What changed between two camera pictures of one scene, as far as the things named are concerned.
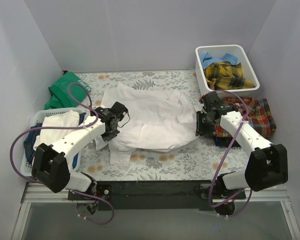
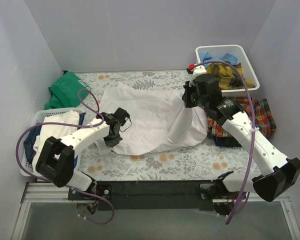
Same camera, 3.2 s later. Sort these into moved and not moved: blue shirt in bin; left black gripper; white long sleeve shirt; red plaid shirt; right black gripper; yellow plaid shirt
Moved: left black gripper; right black gripper
Not moved: red plaid shirt; yellow plaid shirt; blue shirt in bin; white long sleeve shirt
